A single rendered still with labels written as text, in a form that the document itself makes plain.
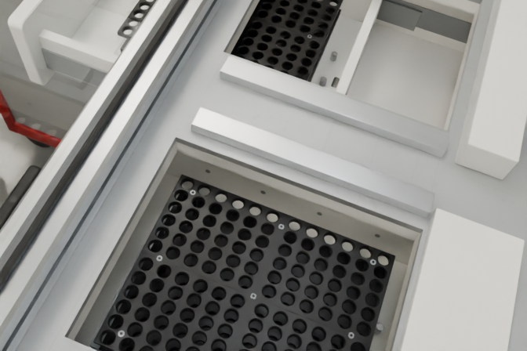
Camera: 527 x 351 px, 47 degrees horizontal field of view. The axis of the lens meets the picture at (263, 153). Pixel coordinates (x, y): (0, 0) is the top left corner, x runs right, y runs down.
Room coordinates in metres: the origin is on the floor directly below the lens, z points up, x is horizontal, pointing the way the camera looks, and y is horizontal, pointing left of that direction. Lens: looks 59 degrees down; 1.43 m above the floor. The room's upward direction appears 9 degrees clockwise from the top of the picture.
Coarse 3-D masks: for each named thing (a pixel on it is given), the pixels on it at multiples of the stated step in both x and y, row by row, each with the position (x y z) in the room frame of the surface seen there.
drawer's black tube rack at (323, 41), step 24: (264, 0) 0.54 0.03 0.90; (288, 0) 0.54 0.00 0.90; (312, 0) 0.55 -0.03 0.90; (336, 0) 0.56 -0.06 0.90; (264, 24) 0.50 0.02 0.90; (288, 24) 0.53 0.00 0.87; (312, 24) 0.51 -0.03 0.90; (240, 48) 0.46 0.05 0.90; (264, 48) 0.49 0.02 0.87; (288, 48) 0.47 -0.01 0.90; (312, 48) 0.50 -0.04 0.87; (288, 72) 0.43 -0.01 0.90; (312, 72) 0.46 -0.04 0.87
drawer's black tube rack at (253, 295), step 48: (192, 192) 0.26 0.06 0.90; (192, 240) 0.21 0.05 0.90; (240, 240) 0.22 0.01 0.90; (288, 240) 0.24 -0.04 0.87; (336, 240) 0.24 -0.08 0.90; (144, 288) 0.16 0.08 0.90; (192, 288) 0.17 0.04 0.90; (240, 288) 0.18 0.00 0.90; (288, 288) 0.19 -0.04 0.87; (336, 288) 0.20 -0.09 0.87; (384, 288) 0.20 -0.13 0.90; (144, 336) 0.12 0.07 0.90; (192, 336) 0.13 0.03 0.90; (240, 336) 0.13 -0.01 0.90; (288, 336) 0.14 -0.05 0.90; (336, 336) 0.15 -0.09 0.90
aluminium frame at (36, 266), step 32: (192, 0) 0.43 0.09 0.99; (160, 32) 0.37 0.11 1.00; (192, 32) 0.40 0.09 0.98; (160, 64) 0.34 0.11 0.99; (128, 96) 0.30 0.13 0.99; (160, 96) 0.33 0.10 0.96; (128, 128) 0.27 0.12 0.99; (96, 160) 0.23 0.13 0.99; (64, 192) 0.20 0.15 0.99; (96, 192) 0.21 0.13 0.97; (64, 224) 0.17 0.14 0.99; (32, 256) 0.14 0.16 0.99; (64, 256) 0.16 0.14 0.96; (0, 288) 0.12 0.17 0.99; (32, 288) 0.12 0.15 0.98; (0, 320) 0.09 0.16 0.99; (32, 320) 0.11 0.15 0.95
